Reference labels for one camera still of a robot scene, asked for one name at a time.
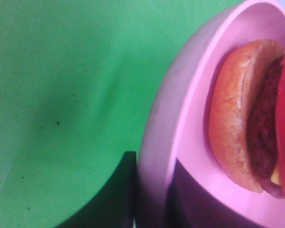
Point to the burger with lettuce tomato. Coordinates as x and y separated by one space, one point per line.
247 117

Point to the pink round plate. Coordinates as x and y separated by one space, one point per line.
176 165

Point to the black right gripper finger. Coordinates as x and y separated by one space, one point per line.
114 204

